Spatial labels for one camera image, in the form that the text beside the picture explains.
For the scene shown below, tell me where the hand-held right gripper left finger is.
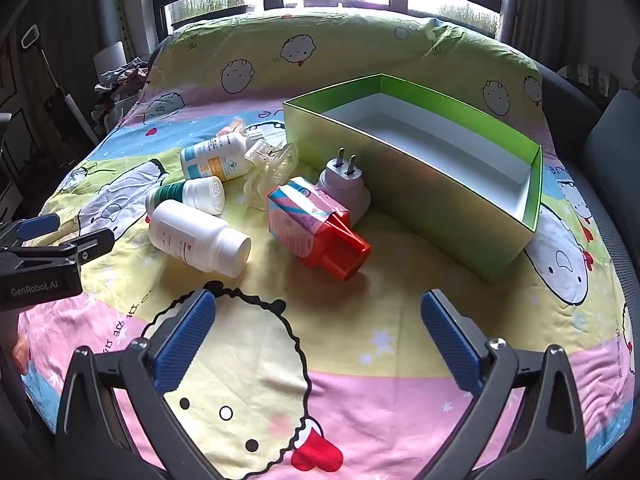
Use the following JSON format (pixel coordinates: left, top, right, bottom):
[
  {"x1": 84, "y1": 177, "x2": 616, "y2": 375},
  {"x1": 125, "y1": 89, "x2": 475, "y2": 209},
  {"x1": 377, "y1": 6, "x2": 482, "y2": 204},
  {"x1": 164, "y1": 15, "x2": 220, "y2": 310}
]
[{"x1": 55, "y1": 287, "x2": 226, "y2": 480}]

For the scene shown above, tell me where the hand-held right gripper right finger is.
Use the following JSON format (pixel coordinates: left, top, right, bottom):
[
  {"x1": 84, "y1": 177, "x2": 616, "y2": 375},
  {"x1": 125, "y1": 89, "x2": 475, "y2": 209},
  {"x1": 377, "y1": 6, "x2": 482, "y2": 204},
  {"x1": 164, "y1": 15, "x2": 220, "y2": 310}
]
[{"x1": 420, "y1": 288, "x2": 586, "y2": 480}]

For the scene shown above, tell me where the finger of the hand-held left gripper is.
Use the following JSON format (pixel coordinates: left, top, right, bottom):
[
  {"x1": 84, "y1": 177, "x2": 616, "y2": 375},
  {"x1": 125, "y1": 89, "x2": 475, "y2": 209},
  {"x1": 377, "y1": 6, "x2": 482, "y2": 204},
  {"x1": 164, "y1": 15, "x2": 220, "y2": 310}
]
[
  {"x1": 20, "y1": 227, "x2": 115, "y2": 267},
  {"x1": 0, "y1": 213, "x2": 62, "y2": 251}
]

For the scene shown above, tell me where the green label white bottle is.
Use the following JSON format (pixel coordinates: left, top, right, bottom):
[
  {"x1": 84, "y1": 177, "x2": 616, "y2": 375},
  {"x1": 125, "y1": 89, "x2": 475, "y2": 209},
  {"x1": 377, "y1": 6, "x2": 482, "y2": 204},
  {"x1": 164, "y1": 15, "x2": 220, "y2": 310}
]
[{"x1": 145, "y1": 176, "x2": 226, "y2": 217}]

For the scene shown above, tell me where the plain white bottle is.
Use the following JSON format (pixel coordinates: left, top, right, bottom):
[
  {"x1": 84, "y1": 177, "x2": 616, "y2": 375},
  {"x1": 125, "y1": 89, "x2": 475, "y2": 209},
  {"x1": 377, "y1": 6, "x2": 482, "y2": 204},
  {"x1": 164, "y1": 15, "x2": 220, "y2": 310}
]
[{"x1": 148, "y1": 199, "x2": 252, "y2": 278}]

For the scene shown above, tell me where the green cardboard box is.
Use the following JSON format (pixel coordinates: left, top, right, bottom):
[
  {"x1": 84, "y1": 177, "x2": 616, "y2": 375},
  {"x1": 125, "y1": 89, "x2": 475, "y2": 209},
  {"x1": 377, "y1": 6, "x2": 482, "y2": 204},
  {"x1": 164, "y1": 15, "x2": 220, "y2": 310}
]
[{"x1": 282, "y1": 74, "x2": 544, "y2": 283}]

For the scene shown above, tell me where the blue label white bottle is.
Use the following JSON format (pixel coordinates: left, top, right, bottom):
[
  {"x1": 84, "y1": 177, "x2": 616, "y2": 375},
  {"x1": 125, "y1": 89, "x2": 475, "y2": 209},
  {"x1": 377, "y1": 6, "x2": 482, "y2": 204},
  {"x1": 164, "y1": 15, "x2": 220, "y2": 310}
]
[{"x1": 180, "y1": 132, "x2": 262, "y2": 182}]

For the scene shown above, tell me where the pink carton with orange bottle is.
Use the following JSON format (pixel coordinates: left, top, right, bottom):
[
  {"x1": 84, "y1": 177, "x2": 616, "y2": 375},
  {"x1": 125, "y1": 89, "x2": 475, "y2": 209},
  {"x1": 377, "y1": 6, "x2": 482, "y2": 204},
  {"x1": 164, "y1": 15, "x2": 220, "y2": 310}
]
[{"x1": 266, "y1": 176, "x2": 372, "y2": 282}]

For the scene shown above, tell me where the clear plastic hair clip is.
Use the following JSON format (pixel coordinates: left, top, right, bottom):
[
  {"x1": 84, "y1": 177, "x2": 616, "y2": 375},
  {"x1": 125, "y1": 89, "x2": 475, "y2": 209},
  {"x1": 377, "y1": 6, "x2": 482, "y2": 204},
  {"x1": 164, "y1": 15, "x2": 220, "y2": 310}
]
[{"x1": 242, "y1": 140, "x2": 300, "y2": 210}]

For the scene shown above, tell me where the white plug-in device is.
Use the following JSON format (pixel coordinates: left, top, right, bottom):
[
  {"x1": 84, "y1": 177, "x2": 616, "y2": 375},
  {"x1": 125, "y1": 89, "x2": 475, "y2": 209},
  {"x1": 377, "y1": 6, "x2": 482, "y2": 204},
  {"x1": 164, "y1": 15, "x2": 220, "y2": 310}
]
[{"x1": 317, "y1": 147, "x2": 372, "y2": 226}]

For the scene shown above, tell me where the cartoon printed blanket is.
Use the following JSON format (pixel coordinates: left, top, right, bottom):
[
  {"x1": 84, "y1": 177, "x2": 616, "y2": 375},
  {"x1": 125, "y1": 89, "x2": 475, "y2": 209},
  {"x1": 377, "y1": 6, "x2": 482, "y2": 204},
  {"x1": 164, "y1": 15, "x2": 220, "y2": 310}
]
[{"x1": 17, "y1": 7, "x2": 633, "y2": 480}]

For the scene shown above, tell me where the pile of clothes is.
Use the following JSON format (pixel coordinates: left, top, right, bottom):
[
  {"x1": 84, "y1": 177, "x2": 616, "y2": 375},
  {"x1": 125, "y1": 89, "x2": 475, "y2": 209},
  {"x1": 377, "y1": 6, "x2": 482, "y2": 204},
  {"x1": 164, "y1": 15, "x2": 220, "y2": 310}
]
[{"x1": 94, "y1": 57, "x2": 151, "y2": 133}]

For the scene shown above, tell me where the white board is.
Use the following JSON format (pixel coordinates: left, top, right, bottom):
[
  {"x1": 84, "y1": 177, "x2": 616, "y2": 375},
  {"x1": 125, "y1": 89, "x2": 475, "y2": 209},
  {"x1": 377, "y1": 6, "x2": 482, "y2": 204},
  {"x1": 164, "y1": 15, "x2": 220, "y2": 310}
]
[{"x1": 93, "y1": 41, "x2": 126, "y2": 75}]

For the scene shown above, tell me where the grey curtain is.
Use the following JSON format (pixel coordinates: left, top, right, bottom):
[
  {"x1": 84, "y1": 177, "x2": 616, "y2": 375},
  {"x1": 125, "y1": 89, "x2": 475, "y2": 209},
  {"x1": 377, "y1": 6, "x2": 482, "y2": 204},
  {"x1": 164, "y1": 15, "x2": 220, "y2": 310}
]
[
  {"x1": 502, "y1": 0, "x2": 601, "y2": 71},
  {"x1": 117, "y1": 0, "x2": 166, "y2": 61}
]

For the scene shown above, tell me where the long planter with grass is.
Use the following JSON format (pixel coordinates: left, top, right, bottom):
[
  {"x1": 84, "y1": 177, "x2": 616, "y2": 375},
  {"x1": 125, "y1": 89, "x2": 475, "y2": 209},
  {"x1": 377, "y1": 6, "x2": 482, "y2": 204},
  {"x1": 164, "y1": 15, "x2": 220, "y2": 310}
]
[
  {"x1": 435, "y1": 2, "x2": 501, "y2": 36},
  {"x1": 167, "y1": 0, "x2": 258, "y2": 28}
]

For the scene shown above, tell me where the grey sofa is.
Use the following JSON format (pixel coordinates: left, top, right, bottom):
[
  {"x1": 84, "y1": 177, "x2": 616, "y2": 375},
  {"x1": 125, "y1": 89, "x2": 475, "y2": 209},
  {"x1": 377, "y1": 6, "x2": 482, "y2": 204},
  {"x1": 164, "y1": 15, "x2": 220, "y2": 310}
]
[{"x1": 537, "y1": 57, "x2": 640, "y2": 411}]

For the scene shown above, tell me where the patterned cushion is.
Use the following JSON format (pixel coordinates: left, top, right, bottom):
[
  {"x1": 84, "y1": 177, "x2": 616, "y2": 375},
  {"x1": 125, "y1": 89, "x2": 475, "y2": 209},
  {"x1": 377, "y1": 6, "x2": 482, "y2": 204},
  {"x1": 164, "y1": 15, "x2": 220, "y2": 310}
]
[{"x1": 557, "y1": 62, "x2": 621, "y2": 93}]

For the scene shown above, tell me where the black and white mop handle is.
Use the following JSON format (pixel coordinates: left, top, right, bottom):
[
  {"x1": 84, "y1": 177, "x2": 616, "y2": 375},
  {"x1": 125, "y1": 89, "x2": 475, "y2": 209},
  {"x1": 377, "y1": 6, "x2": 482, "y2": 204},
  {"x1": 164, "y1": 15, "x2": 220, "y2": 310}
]
[{"x1": 22, "y1": 27, "x2": 98, "y2": 143}]

